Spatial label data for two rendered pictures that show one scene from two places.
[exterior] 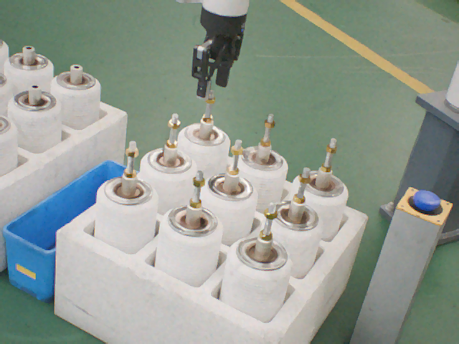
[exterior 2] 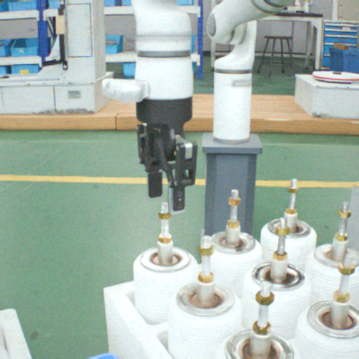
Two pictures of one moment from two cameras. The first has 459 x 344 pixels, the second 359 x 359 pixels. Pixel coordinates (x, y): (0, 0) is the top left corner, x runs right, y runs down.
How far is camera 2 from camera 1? 93 cm
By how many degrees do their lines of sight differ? 47
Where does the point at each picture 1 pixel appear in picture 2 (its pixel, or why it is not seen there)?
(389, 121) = (101, 205)
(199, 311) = not seen: outside the picture
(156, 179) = (228, 324)
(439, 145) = (238, 174)
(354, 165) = (136, 242)
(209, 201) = (292, 298)
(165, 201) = not seen: hidden behind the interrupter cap
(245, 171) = (244, 260)
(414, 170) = (222, 205)
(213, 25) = (179, 114)
